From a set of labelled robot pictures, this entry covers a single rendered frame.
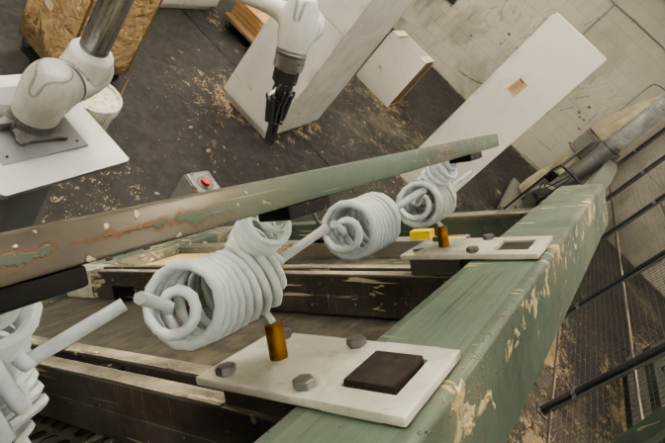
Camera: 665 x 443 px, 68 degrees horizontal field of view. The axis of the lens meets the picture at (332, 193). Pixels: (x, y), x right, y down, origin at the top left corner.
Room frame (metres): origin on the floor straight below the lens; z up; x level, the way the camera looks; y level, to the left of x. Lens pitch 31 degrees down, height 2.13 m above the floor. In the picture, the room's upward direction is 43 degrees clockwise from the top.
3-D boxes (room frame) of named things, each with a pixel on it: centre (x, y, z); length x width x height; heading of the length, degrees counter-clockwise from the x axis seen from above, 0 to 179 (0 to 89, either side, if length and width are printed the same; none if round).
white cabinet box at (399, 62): (6.32, 0.50, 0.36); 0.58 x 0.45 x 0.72; 83
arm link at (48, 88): (1.24, 0.94, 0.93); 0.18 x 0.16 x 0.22; 11
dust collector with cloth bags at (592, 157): (6.40, -2.00, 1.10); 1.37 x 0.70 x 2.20; 173
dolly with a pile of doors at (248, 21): (4.76, 1.71, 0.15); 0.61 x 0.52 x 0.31; 173
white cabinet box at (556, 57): (5.06, -0.65, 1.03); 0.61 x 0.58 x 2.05; 173
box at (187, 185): (1.44, 0.37, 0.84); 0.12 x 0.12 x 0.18; 73
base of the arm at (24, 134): (1.21, 0.95, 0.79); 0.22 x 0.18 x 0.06; 168
